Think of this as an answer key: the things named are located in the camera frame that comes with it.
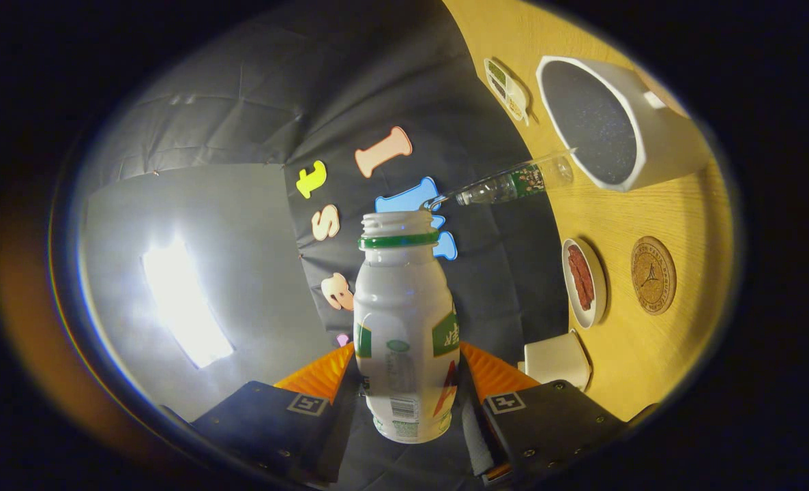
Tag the black backdrop cloth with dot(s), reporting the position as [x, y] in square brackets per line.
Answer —
[500, 286]

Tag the red meat strips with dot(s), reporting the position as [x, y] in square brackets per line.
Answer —
[580, 276]

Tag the wooden table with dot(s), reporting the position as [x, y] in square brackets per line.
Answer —
[623, 204]

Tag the dark beans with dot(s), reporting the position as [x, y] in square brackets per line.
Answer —
[498, 86]

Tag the round white plate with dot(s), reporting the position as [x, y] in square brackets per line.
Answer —
[599, 286]

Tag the clear plastic water bottle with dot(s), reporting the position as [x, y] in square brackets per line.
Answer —
[507, 187]

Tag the green beans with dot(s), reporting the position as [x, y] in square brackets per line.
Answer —
[497, 69]

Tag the white divided dish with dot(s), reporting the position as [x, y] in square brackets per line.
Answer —
[519, 88]

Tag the round cork coaster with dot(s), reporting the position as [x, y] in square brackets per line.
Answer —
[653, 275]

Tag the white juice bottle green label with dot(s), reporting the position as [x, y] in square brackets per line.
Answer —
[404, 307]

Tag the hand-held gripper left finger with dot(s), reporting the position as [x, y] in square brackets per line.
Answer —
[336, 426]

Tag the white toaster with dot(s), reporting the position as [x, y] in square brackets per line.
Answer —
[554, 361]

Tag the yellow beans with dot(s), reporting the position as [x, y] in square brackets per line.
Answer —
[513, 106]

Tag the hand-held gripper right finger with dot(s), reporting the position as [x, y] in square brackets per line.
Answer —
[476, 423]

